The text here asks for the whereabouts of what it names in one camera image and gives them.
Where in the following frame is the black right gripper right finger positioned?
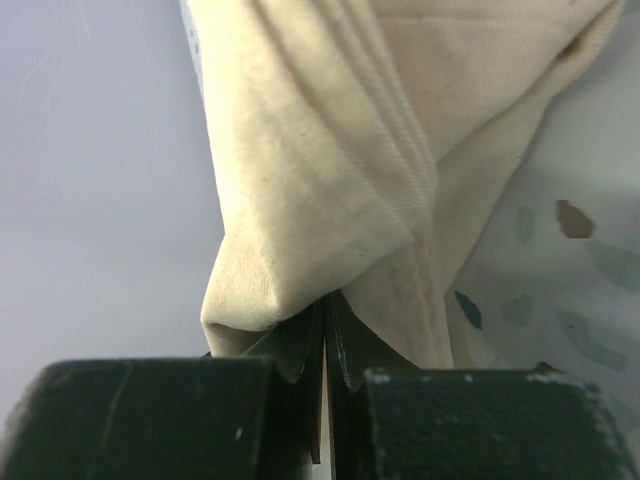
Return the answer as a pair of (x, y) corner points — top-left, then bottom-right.
(324, 291), (418, 479)

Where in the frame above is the beige cloth mat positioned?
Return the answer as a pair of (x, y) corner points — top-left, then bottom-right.
(185, 1), (624, 368)

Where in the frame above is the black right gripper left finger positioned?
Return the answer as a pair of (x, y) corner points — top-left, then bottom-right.
(243, 299), (325, 463)

